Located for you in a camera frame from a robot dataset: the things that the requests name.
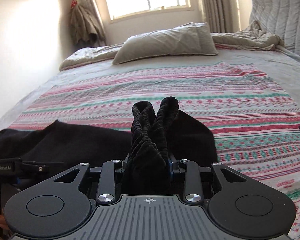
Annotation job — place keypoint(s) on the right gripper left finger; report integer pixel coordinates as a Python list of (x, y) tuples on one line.
[(108, 189)]

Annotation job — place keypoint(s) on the patterned pink green bedspread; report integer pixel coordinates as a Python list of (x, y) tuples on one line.
[(254, 120)]

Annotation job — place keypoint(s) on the grey bed sheet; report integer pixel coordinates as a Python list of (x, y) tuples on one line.
[(165, 62)]

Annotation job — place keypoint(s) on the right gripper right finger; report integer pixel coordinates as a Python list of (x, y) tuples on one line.
[(184, 180)]

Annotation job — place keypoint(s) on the grey pillow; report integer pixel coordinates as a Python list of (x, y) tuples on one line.
[(188, 39)]

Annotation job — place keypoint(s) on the grey quilted headboard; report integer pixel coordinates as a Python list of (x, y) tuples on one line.
[(280, 17)]

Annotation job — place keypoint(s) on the person left hand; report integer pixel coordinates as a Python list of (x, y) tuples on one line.
[(3, 223)]

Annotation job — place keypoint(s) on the crumpled grey blanket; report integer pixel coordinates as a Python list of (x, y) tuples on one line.
[(253, 38)]

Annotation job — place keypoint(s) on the grey curtain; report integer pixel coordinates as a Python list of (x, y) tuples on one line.
[(218, 15)]

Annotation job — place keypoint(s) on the black pants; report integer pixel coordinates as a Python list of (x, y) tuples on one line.
[(153, 138)]

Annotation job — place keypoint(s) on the hanging beige clothes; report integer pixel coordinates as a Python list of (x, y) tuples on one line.
[(85, 28)]

